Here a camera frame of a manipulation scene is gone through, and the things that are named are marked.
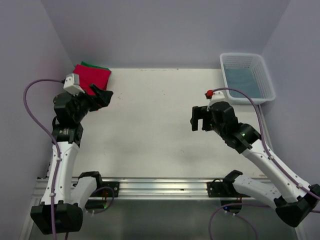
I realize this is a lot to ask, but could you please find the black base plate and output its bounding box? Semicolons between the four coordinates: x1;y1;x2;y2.
102;181;120;198
206;181;250;198

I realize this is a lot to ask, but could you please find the white plastic mesh basket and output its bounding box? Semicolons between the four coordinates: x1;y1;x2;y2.
219;52;276;105

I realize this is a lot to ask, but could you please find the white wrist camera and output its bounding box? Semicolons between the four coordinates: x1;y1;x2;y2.
63;73;85;96
204;90;225;111

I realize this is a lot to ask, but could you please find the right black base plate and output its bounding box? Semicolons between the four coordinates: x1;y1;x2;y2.
206;181;250;198

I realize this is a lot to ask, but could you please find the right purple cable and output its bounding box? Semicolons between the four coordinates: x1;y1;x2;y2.
208;87;320;240

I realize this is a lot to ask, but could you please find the crimson pink t shirt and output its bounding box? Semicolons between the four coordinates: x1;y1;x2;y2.
73;64;112;96

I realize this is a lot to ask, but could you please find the purple cable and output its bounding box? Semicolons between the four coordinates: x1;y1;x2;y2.
23;79;115;240
208;87;320;240

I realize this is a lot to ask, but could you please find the aluminium mounting rail frame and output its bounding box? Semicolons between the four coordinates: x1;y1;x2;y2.
19;104;307;240

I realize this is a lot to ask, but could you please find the folded green t shirt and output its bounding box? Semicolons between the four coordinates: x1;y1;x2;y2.
80;61;111;72

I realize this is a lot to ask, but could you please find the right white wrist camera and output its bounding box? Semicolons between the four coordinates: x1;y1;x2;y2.
204;90;225;111

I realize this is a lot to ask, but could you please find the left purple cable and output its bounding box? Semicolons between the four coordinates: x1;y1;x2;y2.
23;79;115;240

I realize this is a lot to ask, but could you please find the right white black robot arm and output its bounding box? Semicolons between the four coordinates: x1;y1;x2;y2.
190;101;320;228

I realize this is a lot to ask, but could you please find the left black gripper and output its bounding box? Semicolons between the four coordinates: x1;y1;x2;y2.
69;83;113;123

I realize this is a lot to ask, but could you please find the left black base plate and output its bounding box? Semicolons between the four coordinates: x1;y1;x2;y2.
102;181;120;198

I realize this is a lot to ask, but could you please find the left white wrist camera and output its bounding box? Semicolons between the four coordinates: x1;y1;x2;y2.
63;73;85;96

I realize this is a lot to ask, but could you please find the blue t shirt in basket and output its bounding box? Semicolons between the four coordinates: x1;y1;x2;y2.
225;68;262;99

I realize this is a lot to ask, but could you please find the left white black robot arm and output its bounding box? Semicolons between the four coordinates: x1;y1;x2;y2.
30;84;114;237

